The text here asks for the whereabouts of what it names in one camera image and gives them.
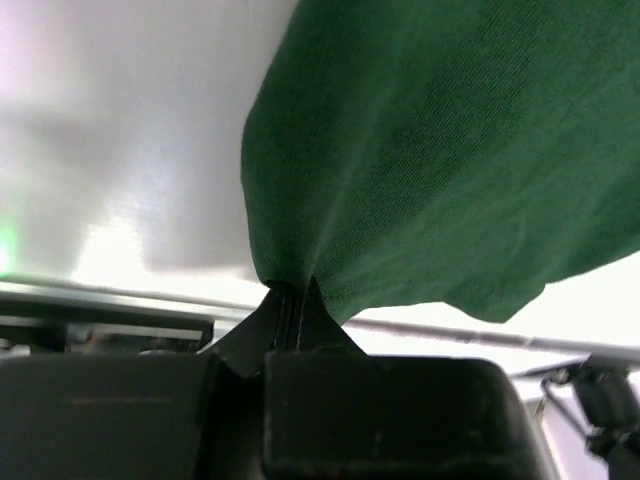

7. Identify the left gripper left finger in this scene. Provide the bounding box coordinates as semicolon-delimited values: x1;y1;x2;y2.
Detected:
199;285;290;378

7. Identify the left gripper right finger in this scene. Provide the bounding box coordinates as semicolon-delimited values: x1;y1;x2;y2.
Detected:
294;278;365;355

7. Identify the green and white t shirt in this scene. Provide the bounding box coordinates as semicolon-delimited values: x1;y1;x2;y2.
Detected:
241;1;639;323

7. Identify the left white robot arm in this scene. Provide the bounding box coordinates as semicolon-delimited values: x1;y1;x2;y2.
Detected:
202;282;639;479

